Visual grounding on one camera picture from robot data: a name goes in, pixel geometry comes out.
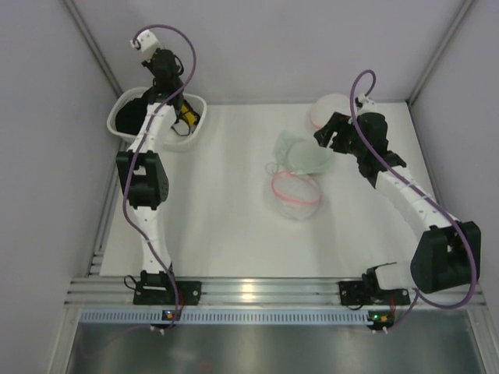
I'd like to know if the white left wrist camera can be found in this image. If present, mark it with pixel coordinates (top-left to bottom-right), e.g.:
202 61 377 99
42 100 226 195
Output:
130 30 163 62

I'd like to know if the aluminium corner post left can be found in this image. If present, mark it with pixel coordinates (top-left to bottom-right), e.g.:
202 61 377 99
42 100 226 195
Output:
61 0 123 97

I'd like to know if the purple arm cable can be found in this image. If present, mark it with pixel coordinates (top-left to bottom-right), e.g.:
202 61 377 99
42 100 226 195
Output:
349 69 481 332
122 23 198 340

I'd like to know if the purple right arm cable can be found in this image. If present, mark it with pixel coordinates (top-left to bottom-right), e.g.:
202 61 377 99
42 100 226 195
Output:
349 69 481 332

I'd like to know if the white mesh laundry bag front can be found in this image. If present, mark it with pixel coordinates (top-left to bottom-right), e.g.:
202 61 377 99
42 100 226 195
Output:
271 171 321 221

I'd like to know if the grey slotted cable duct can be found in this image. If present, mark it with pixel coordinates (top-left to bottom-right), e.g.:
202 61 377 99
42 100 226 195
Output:
80 309 373 326

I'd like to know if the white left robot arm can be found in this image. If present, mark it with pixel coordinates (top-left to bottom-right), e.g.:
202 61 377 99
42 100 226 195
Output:
115 48 184 275

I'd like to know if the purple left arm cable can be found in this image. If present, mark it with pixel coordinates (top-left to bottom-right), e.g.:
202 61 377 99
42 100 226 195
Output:
122 23 198 340

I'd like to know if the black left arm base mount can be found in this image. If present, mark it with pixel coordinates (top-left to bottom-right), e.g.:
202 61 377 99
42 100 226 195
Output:
133 270 202 306

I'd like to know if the yellow black garment in basket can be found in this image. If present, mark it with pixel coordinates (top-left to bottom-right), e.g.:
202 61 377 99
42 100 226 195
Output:
172 100 200 137

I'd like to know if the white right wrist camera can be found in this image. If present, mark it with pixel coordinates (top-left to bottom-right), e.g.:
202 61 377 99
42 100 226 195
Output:
355 94 377 115

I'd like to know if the white plastic laundry basket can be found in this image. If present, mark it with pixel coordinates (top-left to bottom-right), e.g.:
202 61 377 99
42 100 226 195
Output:
105 87 207 153

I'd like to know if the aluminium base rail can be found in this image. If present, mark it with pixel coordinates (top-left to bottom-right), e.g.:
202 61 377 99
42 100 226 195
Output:
64 276 487 311

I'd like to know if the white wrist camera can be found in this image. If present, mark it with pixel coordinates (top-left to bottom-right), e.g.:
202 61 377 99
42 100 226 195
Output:
130 30 163 62
355 94 377 115

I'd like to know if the aluminium corner post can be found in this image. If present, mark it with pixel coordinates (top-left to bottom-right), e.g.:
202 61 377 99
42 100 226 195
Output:
405 0 476 108
61 0 123 97

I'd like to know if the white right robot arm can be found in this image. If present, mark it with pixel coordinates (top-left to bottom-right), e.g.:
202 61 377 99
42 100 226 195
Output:
313 112 481 294

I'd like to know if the mint green bra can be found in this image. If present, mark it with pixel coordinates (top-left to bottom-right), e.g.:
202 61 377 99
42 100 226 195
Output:
265 130 333 175

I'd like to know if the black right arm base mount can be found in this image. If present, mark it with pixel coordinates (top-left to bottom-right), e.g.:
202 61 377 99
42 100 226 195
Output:
338 280 411 307

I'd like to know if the aluminium corner post right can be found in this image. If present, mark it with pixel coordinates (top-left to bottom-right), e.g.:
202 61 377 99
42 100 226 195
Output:
405 0 476 108

